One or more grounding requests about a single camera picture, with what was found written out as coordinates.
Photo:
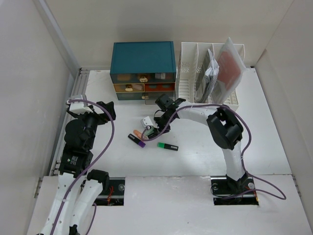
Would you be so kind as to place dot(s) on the yellow black highlighter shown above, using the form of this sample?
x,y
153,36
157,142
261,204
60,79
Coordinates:
x,y
153,134

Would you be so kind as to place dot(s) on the orange highlighter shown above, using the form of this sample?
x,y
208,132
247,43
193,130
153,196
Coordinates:
x,y
138,134

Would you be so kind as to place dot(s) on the purple black highlighter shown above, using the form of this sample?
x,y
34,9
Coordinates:
x,y
136,140

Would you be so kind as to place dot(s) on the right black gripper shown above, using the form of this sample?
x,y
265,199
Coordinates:
x,y
160,128

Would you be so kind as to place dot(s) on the clear zip pouch red card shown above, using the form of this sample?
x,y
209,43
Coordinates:
x,y
231,70

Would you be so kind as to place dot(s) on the white four-slot file rack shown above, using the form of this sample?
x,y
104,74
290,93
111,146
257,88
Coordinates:
x,y
191,58

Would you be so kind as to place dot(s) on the orange drawer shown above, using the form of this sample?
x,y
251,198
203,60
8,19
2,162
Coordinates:
x,y
154,90

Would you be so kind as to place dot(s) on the teal desktop drawer cabinet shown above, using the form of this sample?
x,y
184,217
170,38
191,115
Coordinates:
x,y
143,57

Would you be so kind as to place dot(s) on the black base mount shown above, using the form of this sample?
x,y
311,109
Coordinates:
x,y
228,192
114,195

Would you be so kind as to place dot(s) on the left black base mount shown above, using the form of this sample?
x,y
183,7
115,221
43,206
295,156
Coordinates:
x,y
114,195

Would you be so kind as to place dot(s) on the yellow drawer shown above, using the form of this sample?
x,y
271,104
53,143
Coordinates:
x,y
125,88

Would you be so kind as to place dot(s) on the green black highlighter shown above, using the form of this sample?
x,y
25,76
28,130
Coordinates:
x,y
167,146

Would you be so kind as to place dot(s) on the aluminium rail frame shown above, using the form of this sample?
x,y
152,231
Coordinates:
x,y
76,86

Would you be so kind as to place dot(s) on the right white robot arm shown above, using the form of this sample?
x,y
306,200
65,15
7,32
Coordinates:
x,y
224,127

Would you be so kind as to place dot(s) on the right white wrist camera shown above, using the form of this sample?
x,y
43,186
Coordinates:
x,y
147,122

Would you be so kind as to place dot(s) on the grey spiral setup guide booklet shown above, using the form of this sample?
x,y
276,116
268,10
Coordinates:
x,y
207,77

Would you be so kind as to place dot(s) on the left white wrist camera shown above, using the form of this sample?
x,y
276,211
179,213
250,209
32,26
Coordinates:
x,y
78,107

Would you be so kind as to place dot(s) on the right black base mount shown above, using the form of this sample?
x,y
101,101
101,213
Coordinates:
x,y
228,192

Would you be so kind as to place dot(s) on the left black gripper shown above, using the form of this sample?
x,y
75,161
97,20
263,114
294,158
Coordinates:
x,y
102,118

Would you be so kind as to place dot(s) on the mint green highlighter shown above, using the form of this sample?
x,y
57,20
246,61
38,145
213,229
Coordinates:
x,y
148,131

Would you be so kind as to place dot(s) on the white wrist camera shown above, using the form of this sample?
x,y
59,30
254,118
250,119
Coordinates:
x,y
78,107
147,122

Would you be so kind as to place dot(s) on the teal drawer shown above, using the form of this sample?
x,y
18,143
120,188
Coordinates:
x,y
123,78
130,95

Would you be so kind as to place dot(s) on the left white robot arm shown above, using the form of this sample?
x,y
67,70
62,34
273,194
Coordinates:
x,y
78,185

